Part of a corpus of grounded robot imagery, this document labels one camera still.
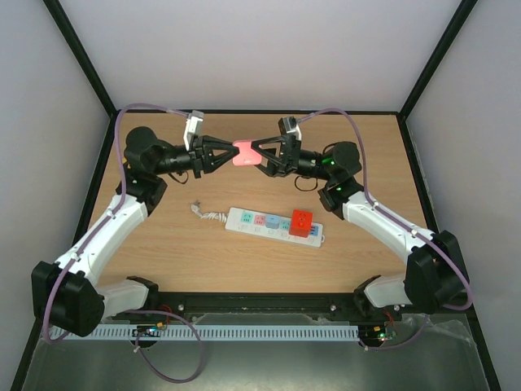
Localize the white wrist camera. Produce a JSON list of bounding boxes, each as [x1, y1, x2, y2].
[[278, 116, 302, 141], [183, 110, 204, 151]]

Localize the white coiled power cord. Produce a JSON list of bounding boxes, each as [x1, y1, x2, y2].
[[190, 199, 227, 223]]

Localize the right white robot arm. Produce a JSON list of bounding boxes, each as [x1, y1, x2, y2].
[[252, 134, 472, 319]]

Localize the light blue cable duct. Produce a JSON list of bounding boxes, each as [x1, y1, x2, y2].
[[49, 323, 361, 342]]

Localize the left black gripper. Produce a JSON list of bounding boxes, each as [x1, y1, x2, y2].
[[152, 135, 239, 179]]

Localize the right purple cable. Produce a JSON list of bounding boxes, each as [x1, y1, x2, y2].
[[296, 107, 474, 353]]

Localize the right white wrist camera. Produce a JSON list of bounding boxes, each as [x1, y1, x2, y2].
[[278, 116, 302, 141]]

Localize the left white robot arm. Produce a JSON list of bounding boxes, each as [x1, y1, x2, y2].
[[31, 126, 239, 344]]

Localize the red cube socket adapter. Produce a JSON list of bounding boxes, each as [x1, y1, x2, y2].
[[289, 209, 313, 238]]

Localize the pink plug adapter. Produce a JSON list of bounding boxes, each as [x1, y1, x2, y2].
[[232, 140, 262, 167]]

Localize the purple cable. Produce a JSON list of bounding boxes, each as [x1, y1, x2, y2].
[[42, 103, 204, 384], [296, 107, 474, 353]]

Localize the white power strip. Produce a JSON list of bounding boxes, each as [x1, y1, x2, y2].
[[225, 207, 325, 248]]

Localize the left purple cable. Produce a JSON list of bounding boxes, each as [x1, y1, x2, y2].
[[42, 103, 204, 384]]

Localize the black aluminium frame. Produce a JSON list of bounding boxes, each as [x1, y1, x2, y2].
[[11, 1, 476, 390]]

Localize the blue usb charger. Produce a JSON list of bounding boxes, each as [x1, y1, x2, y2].
[[265, 215, 280, 230]]

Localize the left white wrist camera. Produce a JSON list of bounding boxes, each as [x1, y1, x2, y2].
[[183, 110, 204, 151]]

